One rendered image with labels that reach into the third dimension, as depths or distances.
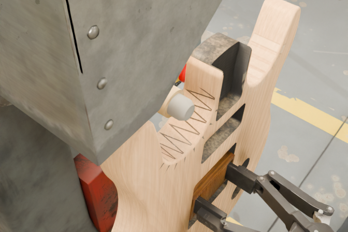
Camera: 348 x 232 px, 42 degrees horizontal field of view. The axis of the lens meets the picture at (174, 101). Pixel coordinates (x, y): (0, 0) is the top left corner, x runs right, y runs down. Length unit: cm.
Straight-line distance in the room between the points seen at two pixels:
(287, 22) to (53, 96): 41
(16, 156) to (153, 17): 75
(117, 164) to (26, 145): 55
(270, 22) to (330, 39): 200
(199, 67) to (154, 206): 15
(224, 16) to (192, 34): 237
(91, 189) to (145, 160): 78
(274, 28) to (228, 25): 197
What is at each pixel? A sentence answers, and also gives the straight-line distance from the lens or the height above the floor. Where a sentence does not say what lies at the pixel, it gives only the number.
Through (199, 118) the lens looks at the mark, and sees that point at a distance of 50.
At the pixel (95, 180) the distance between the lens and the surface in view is 118.
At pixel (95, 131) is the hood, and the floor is 141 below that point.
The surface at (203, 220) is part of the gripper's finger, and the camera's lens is 60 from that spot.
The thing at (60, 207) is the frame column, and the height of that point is 59.
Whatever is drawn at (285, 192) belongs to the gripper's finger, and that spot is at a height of 105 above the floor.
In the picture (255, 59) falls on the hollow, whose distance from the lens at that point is 61.
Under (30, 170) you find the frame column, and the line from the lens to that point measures 100.
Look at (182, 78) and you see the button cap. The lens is 87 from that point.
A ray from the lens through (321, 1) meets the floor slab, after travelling 286.
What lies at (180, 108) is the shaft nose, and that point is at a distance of 44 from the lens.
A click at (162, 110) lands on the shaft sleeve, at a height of 125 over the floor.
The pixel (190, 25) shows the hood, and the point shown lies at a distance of 25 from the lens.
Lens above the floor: 159
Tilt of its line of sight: 48 degrees down
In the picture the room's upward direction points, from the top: straight up
